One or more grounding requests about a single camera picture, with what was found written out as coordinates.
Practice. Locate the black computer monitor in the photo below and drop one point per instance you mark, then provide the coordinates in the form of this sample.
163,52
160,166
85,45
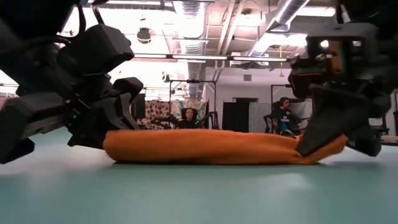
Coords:
140,107

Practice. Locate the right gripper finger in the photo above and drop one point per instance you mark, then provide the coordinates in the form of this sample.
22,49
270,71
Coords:
332,118
371,137

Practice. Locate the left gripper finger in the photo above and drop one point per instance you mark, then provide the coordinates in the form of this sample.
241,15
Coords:
122,112
88,130

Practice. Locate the long ceiling light strip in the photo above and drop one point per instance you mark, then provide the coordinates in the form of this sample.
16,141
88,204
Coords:
199,57

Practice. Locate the floral patterned cloth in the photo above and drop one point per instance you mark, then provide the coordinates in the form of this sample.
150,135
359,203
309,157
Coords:
158,110

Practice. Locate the smooth silver ventilation duct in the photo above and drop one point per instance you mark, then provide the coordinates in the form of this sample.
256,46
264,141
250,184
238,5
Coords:
289,12

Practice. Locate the black ceiling camera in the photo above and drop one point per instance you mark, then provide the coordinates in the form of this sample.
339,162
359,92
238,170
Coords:
165,76

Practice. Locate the corrugated silver ventilation duct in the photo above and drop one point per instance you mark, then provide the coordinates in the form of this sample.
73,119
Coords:
191,18

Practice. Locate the green table mat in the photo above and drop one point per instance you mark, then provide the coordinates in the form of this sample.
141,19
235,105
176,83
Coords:
199,193

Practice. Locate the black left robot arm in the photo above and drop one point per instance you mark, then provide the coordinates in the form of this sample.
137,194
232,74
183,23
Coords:
31,18

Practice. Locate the black metal frame stand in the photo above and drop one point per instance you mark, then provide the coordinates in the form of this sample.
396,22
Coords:
280,85
192,81

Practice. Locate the orange towel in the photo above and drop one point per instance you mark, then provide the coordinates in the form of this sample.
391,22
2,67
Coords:
202,146

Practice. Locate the grey partition panel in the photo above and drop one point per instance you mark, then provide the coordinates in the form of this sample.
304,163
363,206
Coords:
259,116

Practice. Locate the person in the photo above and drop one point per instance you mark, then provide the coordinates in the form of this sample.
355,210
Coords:
284,116
188,119

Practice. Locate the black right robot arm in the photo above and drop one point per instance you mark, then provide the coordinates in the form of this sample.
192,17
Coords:
373,12

